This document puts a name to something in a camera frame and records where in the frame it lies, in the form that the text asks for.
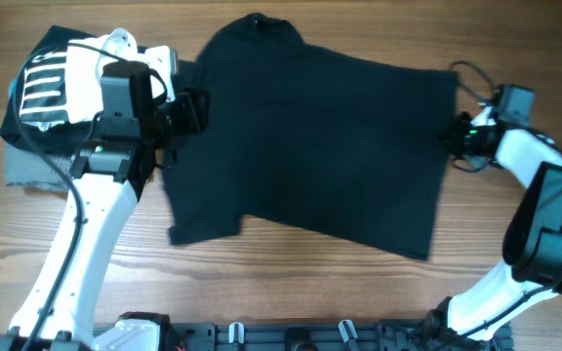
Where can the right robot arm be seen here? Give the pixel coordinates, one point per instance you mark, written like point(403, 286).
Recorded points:
point(530, 270)

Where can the white striped folded garment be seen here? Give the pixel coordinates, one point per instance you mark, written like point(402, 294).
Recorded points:
point(63, 85)

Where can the grey folded garment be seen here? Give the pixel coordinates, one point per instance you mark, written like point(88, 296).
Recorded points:
point(25, 169)

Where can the black t-shirt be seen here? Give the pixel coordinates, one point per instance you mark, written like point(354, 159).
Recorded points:
point(312, 138)

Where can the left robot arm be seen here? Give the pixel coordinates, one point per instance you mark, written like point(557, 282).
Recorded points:
point(105, 184)

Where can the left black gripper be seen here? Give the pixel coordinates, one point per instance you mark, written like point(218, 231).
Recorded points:
point(193, 110)

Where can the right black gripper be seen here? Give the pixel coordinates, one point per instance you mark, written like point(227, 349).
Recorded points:
point(451, 137)

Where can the black folded garment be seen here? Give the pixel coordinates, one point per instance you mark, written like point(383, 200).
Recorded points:
point(59, 139)

